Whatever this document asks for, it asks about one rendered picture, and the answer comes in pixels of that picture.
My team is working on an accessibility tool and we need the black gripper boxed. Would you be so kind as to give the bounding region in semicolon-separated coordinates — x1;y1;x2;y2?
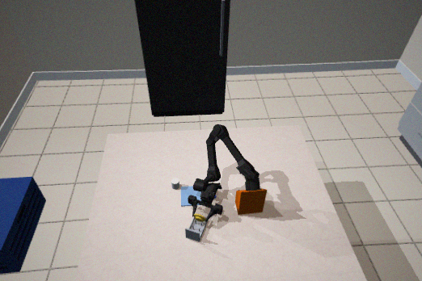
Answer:
188;195;223;221

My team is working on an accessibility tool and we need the blue flat mat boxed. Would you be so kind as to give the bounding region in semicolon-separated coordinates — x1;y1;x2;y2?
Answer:
181;186;201;206

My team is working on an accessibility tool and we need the yellow round plate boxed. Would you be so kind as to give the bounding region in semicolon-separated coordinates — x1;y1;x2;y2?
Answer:
194;214;206;221

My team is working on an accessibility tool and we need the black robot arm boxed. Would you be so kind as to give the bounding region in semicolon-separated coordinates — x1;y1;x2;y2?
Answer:
193;124;262;202

